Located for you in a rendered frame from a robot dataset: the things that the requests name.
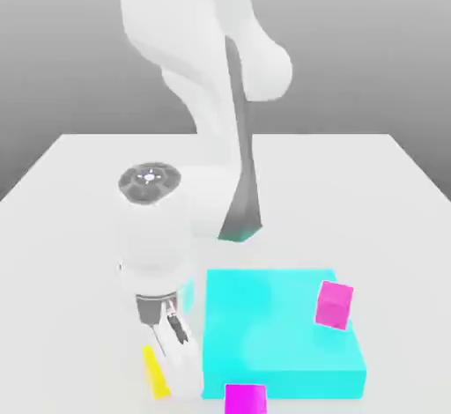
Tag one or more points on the small magenta cube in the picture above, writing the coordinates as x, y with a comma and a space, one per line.
245, 399
333, 305

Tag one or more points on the small yellow cube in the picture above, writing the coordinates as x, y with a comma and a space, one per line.
155, 375

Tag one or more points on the large cyan box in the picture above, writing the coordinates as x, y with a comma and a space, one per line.
267, 336

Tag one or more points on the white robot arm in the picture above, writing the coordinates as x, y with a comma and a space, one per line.
211, 68

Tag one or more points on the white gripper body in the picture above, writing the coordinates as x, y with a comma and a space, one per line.
178, 361

